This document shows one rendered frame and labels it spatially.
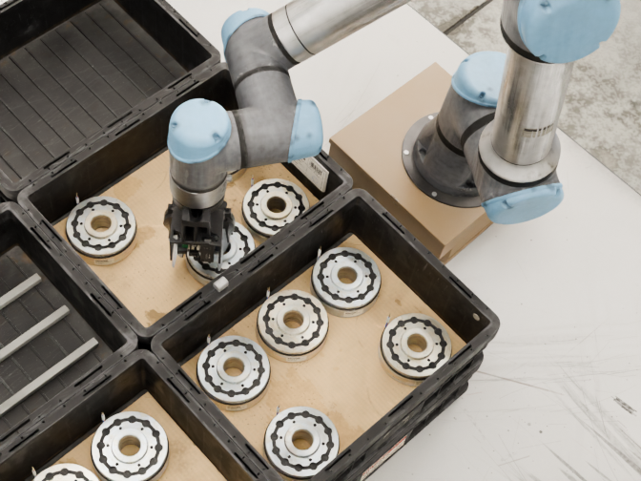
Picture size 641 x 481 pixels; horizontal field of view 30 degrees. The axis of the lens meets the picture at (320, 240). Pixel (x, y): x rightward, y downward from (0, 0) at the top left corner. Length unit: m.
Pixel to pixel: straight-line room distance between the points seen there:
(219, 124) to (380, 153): 0.54
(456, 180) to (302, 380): 0.43
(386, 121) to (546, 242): 0.34
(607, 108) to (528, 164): 1.49
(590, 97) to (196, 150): 1.85
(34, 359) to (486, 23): 1.86
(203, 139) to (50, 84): 0.58
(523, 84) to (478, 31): 1.69
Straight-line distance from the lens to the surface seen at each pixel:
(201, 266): 1.74
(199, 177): 1.49
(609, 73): 3.22
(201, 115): 1.46
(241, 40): 1.56
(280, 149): 1.49
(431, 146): 1.90
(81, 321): 1.74
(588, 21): 1.40
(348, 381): 1.71
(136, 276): 1.77
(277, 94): 1.51
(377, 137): 1.96
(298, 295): 1.72
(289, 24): 1.53
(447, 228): 1.89
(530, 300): 1.97
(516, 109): 1.57
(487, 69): 1.80
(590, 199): 2.10
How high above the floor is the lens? 2.39
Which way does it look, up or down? 59 degrees down
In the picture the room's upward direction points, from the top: 10 degrees clockwise
